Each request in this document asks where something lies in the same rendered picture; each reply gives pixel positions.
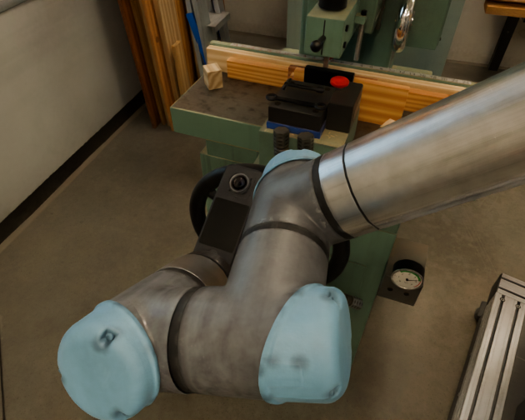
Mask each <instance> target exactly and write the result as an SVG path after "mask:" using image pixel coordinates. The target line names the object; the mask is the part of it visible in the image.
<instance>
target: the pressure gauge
mask: <svg viewBox="0 0 525 420"><path fill-rule="evenodd" d="M424 273H425V271H424V268H423V266H422V265H421V264H420V263H418V262H415V261H413V260H409V259H403V260H399V261H397V262H395V263H394V265H393V269H392V275H391V280H392V282H393V283H394V284H395V285H396V286H398V287H399V288H402V289H406V290H415V289H419V288H420V287H421V286H422V285H423V284H424V280H423V279H424ZM406 278H408V280H420V281H406Z"/></svg>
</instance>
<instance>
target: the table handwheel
mask: <svg viewBox="0 0 525 420"><path fill-rule="evenodd" d="M236 165H238V166H242V167H245V168H251V169H254V170H258V171H260V172H261V173H262V174H263V171H264V169H265V167H266V166H265V165H261V164H254V163H236ZM227 166H228V165H226V166H222V167H218V168H216V169H214V170H212V171H211V172H209V173H207V174H206V175H205V176H203V177H202V178H201V179H200V180H199V181H198V182H197V184H196V186H195V187H194V189H193V190H192V194H191V197H190V202H189V213H190V218H191V221H192V225H193V228H194V230H195V232H196V234H197V236H198V237H199V235H200V232H201V231H202V228H203V224H204V222H205V220H206V213H205V205H206V201H207V199H208V198H211V199H212V200H213V199H214V197H215V194H216V190H215V189H216V188H218V186H219V183H220V182H221V179H222V176H223V173H224V171H225V168H226V167H227ZM349 256H350V240H347V241H344V242H340V243H336V244H333V245H332V256H331V259H330V261H329V262H328V268H327V281H326V285H327V284H329V283H331V282H332V281H333V280H335V279H336V278H337V277H338V276H339V275H340V274H341V273H342V272H343V270H344V268H345V267H346V265H347V263H348V259H349Z"/></svg>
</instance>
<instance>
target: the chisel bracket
mask: <svg viewBox="0 0 525 420"><path fill-rule="evenodd" d="M318 3H319V1H318ZM318 3H317V4H316V5H315V6H314V8H313V9H312V10H311V12H310V13H309V14H308V15H307V19H306V31H305V43H304V53H307V54H312V55H318V56H323V57H329V58H340V57H341V56H342V54H343V51H344V50H345V48H346V46H347V45H348V43H349V41H350V39H351V37H352V35H353V34H354V32H355V30H356V23H354V18H355V16H356V14H357V13H358V9H359V3H360V0H347V7H346V8H344V9H342V10H327V9H323V8H321V7H319V6H318ZM322 35H324V36H325V37H326V40H325V41H324V42H323V43H322V48H321V50H320V51H319V52H313V51H312V50H311V48H310V44H311V42H312V41H314V40H318V39H319V38H320V37H321V36H322Z"/></svg>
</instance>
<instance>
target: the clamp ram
mask: <svg viewBox="0 0 525 420"><path fill-rule="evenodd" d="M336 76H343V77H345V78H347V79H348V80H349V82H353V81H354V76H355V72H347V71H342V70H337V69H331V68H326V67H317V66H312V65H307V66H306V67H305V68H304V79H303V81H304V82H305V83H314V84H319V85H323V86H329V87H333V88H335V87H334V86H333V85H331V83H330V80H331V78H333V77H336Z"/></svg>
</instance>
